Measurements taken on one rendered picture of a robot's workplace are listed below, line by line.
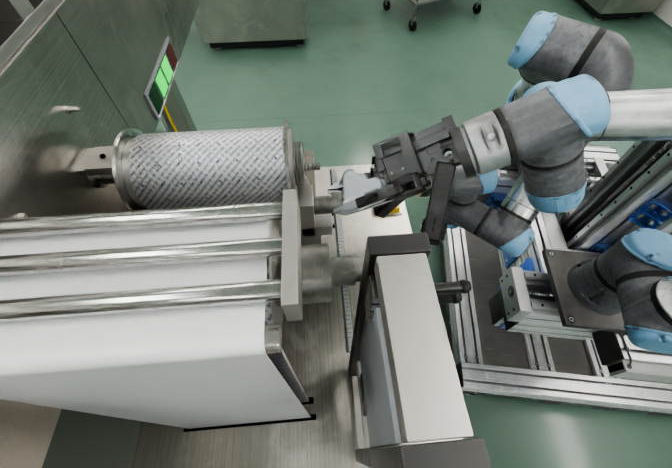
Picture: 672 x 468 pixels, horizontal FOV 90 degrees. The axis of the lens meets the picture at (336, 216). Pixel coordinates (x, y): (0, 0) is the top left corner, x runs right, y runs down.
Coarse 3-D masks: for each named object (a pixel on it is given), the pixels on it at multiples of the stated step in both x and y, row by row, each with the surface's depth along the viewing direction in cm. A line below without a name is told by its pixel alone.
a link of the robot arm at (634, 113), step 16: (608, 96) 50; (624, 96) 49; (640, 96) 49; (656, 96) 48; (624, 112) 49; (640, 112) 48; (656, 112) 48; (608, 128) 50; (624, 128) 50; (640, 128) 49; (656, 128) 48
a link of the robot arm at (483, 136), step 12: (468, 120) 45; (480, 120) 43; (492, 120) 42; (468, 132) 43; (480, 132) 42; (492, 132) 41; (468, 144) 43; (480, 144) 42; (492, 144) 42; (504, 144) 41; (480, 156) 42; (492, 156) 42; (504, 156) 42; (480, 168) 43; (492, 168) 44
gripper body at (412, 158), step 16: (432, 128) 47; (448, 128) 45; (384, 144) 48; (400, 144) 47; (416, 144) 47; (432, 144) 46; (448, 144) 46; (464, 144) 43; (384, 160) 47; (400, 160) 46; (416, 160) 45; (432, 160) 47; (448, 160) 45; (464, 160) 43; (384, 176) 47; (400, 176) 46; (416, 176) 46; (432, 176) 46; (416, 192) 48
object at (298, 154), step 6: (294, 144) 56; (300, 144) 56; (294, 150) 55; (300, 150) 55; (294, 156) 55; (300, 156) 55; (294, 162) 54; (300, 162) 55; (294, 168) 55; (300, 168) 55; (294, 174) 55; (300, 174) 55; (300, 180) 56
